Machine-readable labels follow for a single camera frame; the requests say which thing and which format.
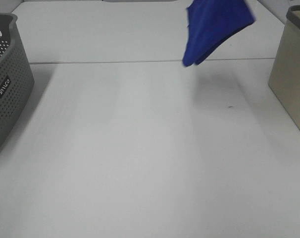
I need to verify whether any blue towel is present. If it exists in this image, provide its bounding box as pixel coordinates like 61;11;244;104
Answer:
182;0;255;67

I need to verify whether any grey perforated plastic basket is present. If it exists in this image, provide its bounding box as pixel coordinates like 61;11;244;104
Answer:
0;13;35;148

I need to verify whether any beige storage box grey rim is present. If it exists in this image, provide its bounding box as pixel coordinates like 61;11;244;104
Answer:
268;5;300;130

